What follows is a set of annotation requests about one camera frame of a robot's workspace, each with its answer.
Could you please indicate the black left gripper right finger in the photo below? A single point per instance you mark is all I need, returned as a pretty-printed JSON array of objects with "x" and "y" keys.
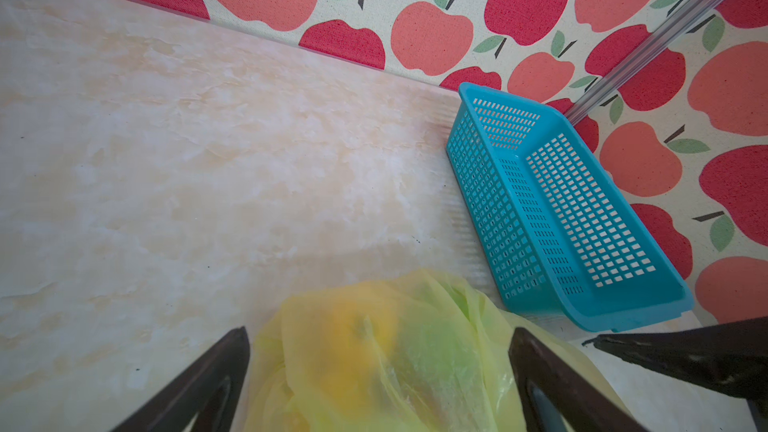
[{"x": 554, "y": 397}]

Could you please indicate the aluminium right rear corner post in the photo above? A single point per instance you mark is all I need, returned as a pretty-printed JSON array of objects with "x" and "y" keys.
[{"x": 691, "y": 13}]

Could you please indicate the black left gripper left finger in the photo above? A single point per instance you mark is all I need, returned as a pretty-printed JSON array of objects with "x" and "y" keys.
[{"x": 203, "y": 397}]

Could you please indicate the teal plastic mesh basket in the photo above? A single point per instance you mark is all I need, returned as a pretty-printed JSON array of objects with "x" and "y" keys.
[{"x": 558, "y": 235}]

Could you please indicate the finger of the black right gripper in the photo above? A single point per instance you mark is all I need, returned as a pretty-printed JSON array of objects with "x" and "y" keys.
[{"x": 705, "y": 379}]

